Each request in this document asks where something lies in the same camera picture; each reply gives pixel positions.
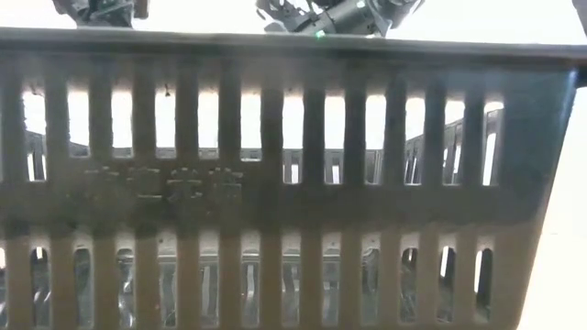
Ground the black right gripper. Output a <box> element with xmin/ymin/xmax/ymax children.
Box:
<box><xmin>255</xmin><ymin>0</ymin><xmax>426</xmax><ymax>38</ymax></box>

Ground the dark slotted plastic basket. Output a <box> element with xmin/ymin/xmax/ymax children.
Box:
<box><xmin>0</xmin><ymin>26</ymin><xmax>587</xmax><ymax>330</ymax></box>

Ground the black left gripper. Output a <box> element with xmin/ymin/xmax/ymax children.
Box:
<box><xmin>51</xmin><ymin>0</ymin><xmax>151</xmax><ymax>28</ymax></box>

